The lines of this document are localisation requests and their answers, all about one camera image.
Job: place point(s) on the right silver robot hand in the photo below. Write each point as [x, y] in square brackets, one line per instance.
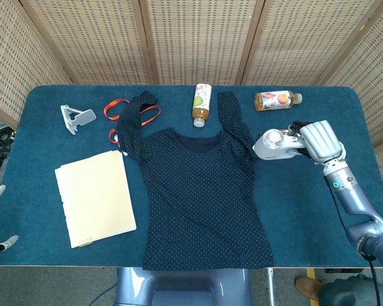
[322, 141]

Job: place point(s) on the white handheld steam iron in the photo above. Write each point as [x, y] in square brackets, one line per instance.
[274, 151]

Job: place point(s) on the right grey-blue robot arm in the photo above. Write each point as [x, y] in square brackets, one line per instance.
[354, 204]

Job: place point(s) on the dark blue polka dot shirt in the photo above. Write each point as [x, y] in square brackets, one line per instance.
[204, 191]

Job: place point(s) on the peach tea bottle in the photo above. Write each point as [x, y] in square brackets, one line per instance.
[274, 101]

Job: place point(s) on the teal table cover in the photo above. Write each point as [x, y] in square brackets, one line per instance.
[306, 207]

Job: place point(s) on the cream paper folder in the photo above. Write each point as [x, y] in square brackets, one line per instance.
[95, 197]

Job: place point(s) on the white folding phone stand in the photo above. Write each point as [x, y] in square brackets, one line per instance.
[84, 116]

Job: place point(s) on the apple tea bottle white cap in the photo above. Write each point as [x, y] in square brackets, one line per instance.
[201, 102]

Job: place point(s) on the brown shoe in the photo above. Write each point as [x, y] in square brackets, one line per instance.
[306, 287]

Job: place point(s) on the metal table leg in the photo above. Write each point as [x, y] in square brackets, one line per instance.
[270, 287]

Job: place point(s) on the woven wicker folding screen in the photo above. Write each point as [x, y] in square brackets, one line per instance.
[194, 38]

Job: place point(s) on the grey-blue robot torso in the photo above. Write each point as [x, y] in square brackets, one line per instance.
[178, 287]

